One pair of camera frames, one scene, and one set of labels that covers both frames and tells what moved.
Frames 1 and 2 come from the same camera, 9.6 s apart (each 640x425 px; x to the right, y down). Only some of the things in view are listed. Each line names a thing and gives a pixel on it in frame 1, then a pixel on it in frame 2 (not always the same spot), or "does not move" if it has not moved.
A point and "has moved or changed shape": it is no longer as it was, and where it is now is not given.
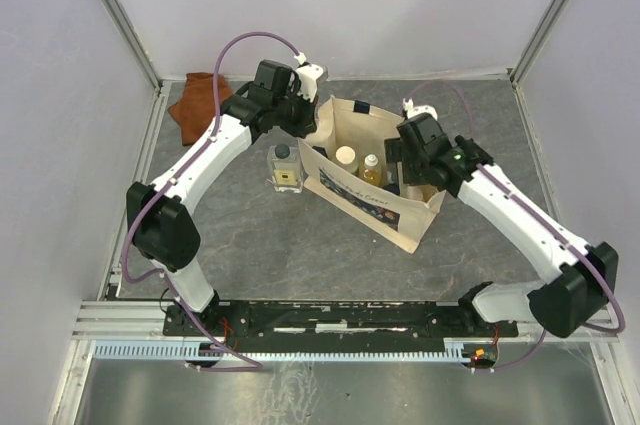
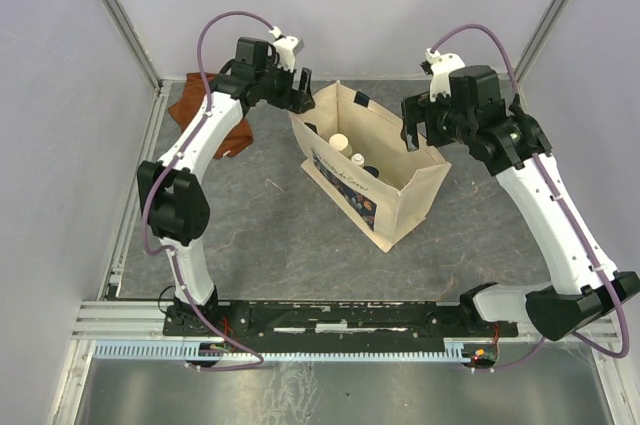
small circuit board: [484, 355] does not move
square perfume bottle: [284, 168] -> [371, 170]
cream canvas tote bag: [344, 167] has moved or changed shape
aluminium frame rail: [124, 320] does not move
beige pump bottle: [419, 192] -> [341, 143]
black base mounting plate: [335, 321] does not move
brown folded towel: [197, 107] does not move
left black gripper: [308, 123] -> [288, 97]
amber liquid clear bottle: [372, 170] -> [358, 159]
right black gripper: [396, 151] -> [418, 108]
